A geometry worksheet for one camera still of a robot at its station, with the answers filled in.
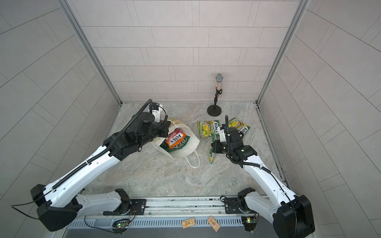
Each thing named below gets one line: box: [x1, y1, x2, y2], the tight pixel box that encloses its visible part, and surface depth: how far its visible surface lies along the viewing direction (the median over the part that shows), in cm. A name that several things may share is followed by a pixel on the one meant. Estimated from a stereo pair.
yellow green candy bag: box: [197, 119, 220, 140], surface depth 101 cm
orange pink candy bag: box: [165, 127, 188, 150], surface depth 91 cm
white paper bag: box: [149, 123, 201, 169], surface depth 84 cm
